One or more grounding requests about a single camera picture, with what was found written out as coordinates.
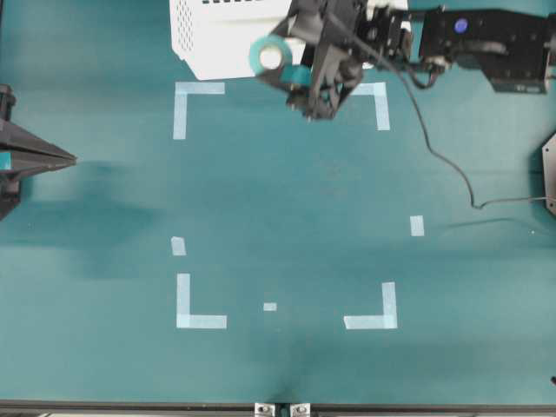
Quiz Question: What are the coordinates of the metal table edge bracket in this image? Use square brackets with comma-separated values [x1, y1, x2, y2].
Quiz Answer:
[253, 403, 311, 417]

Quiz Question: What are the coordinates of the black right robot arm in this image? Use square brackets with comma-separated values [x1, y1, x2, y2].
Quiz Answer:
[249, 1, 555, 120]

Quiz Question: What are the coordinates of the top-left tape corner marker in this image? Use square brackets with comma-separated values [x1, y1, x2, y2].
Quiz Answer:
[173, 82, 226, 141]

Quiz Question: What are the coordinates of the small right tape piece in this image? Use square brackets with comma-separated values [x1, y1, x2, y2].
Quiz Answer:
[410, 215, 425, 237]

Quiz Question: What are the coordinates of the black camera cable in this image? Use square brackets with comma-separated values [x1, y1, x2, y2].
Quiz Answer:
[325, 10, 556, 211]

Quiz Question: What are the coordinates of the white plastic lattice basket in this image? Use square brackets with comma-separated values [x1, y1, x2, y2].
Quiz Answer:
[169, 0, 291, 81]

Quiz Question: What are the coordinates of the small tape piece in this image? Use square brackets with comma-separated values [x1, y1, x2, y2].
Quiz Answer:
[410, 215, 425, 237]
[170, 236, 187, 256]
[263, 302, 277, 312]

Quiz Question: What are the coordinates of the top-right tape corner marker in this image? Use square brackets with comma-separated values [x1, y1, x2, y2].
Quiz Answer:
[351, 82, 390, 131]

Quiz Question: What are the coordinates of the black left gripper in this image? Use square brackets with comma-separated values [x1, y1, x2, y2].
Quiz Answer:
[1, 84, 77, 220]

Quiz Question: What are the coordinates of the bottom-right tape corner marker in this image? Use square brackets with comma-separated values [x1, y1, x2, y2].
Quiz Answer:
[343, 281, 398, 330]

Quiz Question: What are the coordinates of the teal masking tape roll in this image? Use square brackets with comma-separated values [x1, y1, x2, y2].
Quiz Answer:
[248, 35, 293, 76]

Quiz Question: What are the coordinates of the bottom-left tape corner marker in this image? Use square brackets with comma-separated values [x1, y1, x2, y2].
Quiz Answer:
[175, 273, 227, 330]

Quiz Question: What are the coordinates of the small bottom tape piece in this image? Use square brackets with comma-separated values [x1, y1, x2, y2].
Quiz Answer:
[263, 302, 277, 312]

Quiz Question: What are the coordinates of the small left tape piece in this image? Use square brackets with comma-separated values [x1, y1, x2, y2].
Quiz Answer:
[170, 236, 187, 256]

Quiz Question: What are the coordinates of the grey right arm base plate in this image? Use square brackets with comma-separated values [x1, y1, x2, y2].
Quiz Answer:
[541, 133, 556, 215]

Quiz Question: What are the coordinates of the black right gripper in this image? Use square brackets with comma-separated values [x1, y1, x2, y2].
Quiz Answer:
[256, 1, 370, 120]

